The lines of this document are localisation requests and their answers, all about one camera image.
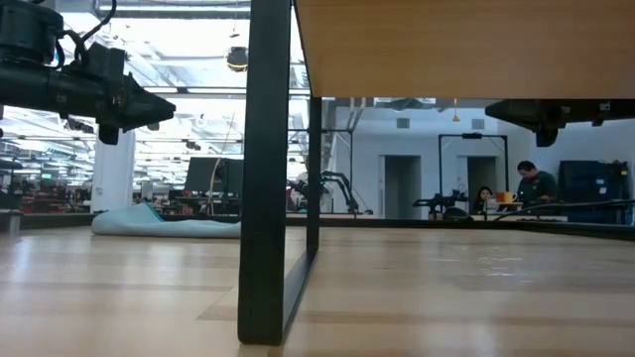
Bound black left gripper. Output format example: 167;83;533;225
96;72;178;147

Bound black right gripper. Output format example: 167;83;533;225
484;98;572;148

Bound white pillar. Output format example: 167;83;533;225
90;128;137;213

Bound person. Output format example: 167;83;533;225
515;160;561;203
473;185;497;215

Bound background dark monitor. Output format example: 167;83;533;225
184;157;245;198

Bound light wooden board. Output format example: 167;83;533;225
236;0;635;347

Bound black ceiling dome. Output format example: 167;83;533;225
225;45;250;73

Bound dark blue cabinet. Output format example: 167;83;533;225
558;159;632;225

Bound light blue cloth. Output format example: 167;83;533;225
90;201;243;240

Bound black stand frame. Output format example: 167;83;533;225
437;132;511;197

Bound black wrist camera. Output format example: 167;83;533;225
87;42;127;75

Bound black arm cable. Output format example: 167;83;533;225
493;197;635;223

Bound black aluminium table frame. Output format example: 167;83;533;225
0;211;635;243

